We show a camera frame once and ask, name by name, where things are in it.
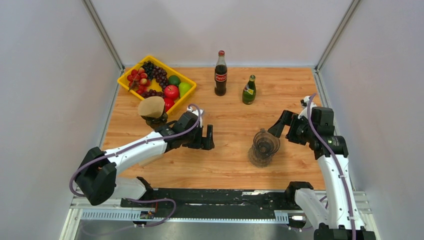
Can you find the red apple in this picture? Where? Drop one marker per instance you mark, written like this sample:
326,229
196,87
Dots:
172,92
168,103

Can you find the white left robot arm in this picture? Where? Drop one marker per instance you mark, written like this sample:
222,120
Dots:
97,175

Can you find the green glass bottle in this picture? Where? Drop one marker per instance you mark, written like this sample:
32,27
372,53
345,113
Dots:
249,91

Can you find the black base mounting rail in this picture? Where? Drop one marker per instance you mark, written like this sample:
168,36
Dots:
235,204

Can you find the grey coffee dripper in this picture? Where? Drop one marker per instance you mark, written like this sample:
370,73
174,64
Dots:
265,144

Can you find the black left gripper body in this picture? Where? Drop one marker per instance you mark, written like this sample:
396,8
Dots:
194,139

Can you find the red apple upper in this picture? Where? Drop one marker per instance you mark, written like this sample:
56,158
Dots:
172,92

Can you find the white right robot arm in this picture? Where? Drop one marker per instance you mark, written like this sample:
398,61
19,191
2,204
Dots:
340,220

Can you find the glass carafe right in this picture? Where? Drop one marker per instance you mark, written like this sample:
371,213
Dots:
258,159

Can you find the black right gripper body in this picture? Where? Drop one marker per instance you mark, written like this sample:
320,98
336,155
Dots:
299,130

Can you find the dark grape bunch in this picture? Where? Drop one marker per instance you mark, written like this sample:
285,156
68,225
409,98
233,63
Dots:
156,73
152,93

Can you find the dark grape bunch lower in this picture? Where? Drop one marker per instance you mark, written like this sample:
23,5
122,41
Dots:
152,93

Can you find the red apple lower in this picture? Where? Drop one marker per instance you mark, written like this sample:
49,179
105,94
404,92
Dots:
168,103

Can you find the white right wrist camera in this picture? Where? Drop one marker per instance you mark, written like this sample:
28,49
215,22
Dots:
304,104

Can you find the green pear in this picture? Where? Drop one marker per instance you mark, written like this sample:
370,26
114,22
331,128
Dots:
184,87

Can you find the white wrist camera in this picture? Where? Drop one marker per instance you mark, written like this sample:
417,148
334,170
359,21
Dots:
304,104
199,112

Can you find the cola glass bottle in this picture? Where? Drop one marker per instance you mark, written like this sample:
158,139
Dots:
220,74

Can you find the brown paper coffee filter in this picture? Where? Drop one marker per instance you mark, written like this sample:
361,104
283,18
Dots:
152,107

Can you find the dark grape bunch upper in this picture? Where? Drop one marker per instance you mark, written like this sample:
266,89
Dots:
156,73

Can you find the amber coffee dripper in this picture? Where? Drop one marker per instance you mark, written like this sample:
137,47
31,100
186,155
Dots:
157,122

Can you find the green lime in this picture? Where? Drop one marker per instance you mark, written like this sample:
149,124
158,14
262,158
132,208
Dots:
174,80

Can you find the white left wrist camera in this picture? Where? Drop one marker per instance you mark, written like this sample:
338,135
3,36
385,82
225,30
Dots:
199,112

